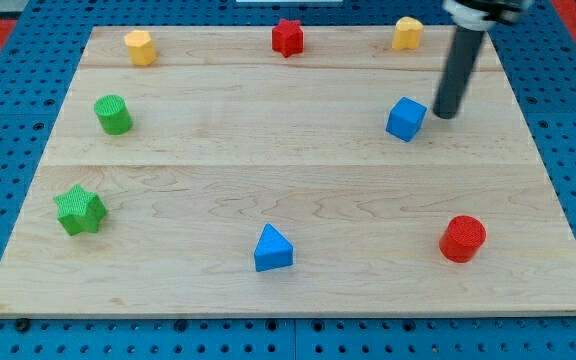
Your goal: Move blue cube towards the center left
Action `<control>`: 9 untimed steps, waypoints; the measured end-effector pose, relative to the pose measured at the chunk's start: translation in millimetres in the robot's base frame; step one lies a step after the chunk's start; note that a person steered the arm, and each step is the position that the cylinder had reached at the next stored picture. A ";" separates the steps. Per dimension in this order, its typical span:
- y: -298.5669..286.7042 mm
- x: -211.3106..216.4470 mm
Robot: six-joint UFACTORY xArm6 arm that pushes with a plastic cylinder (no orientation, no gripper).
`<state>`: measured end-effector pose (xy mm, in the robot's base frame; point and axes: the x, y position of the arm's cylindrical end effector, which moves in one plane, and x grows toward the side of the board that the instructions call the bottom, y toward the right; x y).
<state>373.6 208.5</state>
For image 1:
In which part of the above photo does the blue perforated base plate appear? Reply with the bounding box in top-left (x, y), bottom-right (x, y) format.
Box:
top-left (0, 1), bottom-right (576, 359)

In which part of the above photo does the blue cube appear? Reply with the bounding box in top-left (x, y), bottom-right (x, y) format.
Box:
top-left (385, 97), bottom-right (427, 142)

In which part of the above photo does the yellow hexagon block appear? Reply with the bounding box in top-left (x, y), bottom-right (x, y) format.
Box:
top-left (124, 30), bottom-right (157, 66)

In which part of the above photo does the yellow heart block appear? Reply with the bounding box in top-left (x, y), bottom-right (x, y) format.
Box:
top-left (391, 17), bottom-right (424, 50)

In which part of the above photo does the green cylinder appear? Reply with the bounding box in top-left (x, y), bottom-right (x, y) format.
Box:
top-left (93, 94), bottom-right (133, 135)

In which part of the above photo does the red cylinder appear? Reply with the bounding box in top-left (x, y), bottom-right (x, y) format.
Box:
top-left (439, 215), bottom-right (487, 263)

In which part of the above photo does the blue triangular prism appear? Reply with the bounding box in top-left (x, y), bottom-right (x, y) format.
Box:
top-left (253, 223), bottom-right (294, 272)

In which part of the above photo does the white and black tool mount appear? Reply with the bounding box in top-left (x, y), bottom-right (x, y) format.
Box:
top-left (442, 0), bottom-right (533, 31)

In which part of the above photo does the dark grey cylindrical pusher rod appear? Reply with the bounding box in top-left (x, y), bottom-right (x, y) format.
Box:
top-left (432, 26), bottom-right (484, 119)

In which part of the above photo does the light wooden board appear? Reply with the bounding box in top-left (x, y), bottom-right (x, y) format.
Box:
top-left (0, 26), bottom-right (576, 319)

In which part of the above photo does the red star block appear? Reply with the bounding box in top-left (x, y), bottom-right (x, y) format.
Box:
top-left (271, 19), bottom-right (304, 58)

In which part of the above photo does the green star block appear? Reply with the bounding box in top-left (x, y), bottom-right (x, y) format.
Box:
top-left (53, 184), bottom-right (107, 236)

